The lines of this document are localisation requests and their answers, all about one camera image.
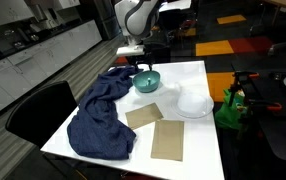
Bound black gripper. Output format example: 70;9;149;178
131;49;159;73

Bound teal bowl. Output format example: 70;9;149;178
131;70;162;94

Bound small brown paper sheet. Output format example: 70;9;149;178
124;102;165;131

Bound clear plastic lid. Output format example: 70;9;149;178
171;91;215;120

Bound stainless steel fridge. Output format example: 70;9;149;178
92;0;121;41

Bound dark blue cloth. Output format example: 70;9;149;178
66;65;145;161

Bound white background table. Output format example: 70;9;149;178
158;0;193;13

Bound long brown paper sheet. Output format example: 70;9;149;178
150;119;185;162

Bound green plastic bag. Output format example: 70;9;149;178
214;88;248;131

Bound small white upper cabinet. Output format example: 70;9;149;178
52;0;81;11

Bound black stand with orange clamps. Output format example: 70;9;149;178
228;70;283;136

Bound white lower kitchen cabinets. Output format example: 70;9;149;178
0;19;103;123

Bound black padded chair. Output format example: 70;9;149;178
4;80;79;149

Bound countertop coffee machine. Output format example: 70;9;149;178
28;3;53;33

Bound grey office chair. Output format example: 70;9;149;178
267;39;286;58

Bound black kitchen countertop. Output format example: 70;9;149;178
0;18;95;68

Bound large white upper cabinet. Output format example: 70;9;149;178
0;0;35;31

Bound wooden background table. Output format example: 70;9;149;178
262;0;286;10

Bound black side desk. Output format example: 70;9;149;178
258;114;286;164

